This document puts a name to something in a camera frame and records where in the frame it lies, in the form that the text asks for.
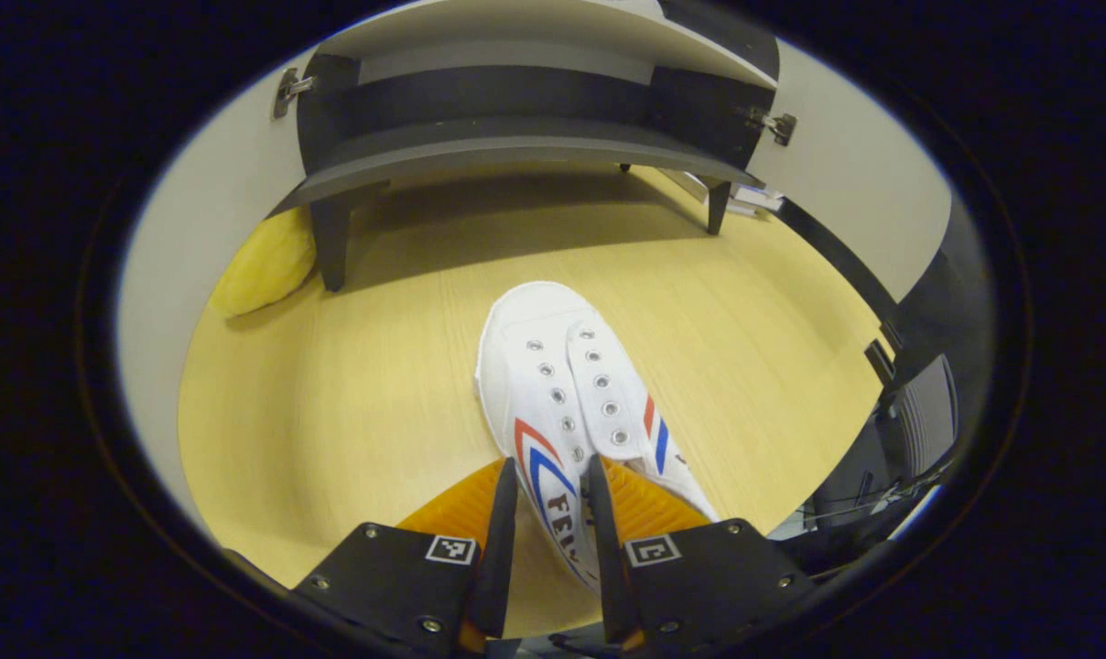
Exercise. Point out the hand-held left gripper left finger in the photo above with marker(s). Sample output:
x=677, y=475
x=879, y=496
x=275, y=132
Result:
x=493, y=567

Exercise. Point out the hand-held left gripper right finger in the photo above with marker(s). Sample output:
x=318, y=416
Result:
x=612, y=567

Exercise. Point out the white canvas shoe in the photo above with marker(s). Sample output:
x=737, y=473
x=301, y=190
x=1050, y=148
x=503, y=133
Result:
x=535, y=366

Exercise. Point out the white and grey shoe cabinet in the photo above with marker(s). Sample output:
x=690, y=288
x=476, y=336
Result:
x=516, y=146

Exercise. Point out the white shoe cabinet door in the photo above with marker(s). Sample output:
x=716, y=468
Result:
x=178, y=238
x=855, y=183

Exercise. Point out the metal door hinge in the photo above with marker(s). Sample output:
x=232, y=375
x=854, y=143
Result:
x=773, y=124
x=292, y=90

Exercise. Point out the black chair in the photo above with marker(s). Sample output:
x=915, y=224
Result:
x=919, y=412

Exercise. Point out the yellow soft cushion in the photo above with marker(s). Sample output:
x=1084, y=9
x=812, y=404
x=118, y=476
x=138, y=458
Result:
x=265, y=265

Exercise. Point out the blue cover book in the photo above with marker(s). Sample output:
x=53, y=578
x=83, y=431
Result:
x=756, y=197

